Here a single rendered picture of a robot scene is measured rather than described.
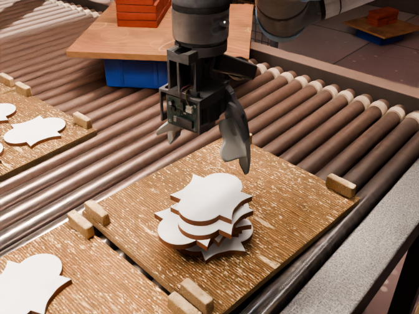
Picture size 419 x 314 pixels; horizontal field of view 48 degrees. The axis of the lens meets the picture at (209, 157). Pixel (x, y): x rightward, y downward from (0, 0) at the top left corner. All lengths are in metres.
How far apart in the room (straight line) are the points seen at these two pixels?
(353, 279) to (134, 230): 0.38
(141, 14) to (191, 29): 0.90
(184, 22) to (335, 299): 0.48
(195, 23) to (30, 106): 0.80
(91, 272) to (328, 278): 0.39
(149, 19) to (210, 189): 0.81
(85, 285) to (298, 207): 0.41
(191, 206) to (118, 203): 0.20
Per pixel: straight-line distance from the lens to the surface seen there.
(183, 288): 0.74
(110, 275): 0.80
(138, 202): 0.92
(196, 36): 0.61
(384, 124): 1.28
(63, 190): 1.03
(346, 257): 0.87
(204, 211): 0.77
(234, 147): 0.68
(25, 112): 1.31
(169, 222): 0.78
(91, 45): 1.40
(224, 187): 0.82
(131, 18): 1.52
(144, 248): 0.83
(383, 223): 0.96
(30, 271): 0.82
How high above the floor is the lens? 1.51
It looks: 34 degrees down
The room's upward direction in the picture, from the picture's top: straight up
